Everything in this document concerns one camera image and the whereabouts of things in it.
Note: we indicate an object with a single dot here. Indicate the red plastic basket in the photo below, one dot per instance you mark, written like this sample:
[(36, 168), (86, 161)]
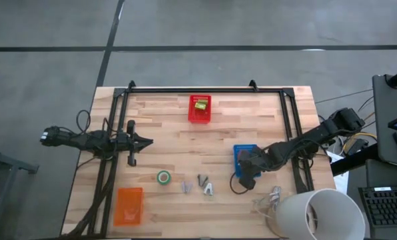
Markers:
[(198, 116)]

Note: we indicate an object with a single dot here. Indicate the black support beam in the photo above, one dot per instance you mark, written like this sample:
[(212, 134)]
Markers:
[(351, 161)]

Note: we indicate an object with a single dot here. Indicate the small black device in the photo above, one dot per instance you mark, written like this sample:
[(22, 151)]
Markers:
[(357, 146)]

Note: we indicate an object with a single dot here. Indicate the grey tablet case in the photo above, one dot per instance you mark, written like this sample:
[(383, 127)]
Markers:
[(385, 133)]

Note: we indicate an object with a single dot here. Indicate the blue plastic basket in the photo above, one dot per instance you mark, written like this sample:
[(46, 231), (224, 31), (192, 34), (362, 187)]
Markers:
[(243, 147)]

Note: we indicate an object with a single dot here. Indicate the black keyboard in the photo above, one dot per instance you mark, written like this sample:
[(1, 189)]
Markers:
[(388, 206)]

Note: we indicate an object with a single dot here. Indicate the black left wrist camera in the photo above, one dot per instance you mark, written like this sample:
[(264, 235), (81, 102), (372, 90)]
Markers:
[(122, 141)]

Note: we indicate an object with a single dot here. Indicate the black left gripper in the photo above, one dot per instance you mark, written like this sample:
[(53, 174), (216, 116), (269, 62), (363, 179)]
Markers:
[(132, 143)]

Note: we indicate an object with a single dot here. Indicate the small yellow-green stapler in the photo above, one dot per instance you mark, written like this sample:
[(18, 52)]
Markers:
[(200, 106)]

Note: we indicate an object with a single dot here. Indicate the black metal table frame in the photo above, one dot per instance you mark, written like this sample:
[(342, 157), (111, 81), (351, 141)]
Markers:
[(202, 90)]

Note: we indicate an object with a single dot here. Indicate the orange plastic basket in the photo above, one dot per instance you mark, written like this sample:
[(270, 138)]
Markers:
[(122, 200)]

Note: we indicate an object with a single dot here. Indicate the green and pink tape roll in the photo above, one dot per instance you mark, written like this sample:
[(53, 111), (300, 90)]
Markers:
[(158, 178)]

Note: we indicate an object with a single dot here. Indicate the white paper sheet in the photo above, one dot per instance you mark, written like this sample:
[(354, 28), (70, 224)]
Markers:
[(340, 180)]

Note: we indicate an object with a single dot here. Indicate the grey metal stand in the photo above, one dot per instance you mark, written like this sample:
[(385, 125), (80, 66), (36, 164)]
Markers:
[(2, 163)]

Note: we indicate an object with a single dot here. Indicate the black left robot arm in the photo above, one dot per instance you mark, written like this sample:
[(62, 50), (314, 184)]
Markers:
[(78, 140)]

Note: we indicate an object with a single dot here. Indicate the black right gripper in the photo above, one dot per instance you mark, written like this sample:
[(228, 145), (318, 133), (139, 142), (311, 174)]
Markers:
[(251, 163)]

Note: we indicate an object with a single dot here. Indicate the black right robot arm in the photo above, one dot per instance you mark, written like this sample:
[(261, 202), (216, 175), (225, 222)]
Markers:
[(318, 133)]

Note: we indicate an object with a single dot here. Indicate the white cylinder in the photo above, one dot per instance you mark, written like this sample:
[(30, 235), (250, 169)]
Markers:
[(295, 213)]

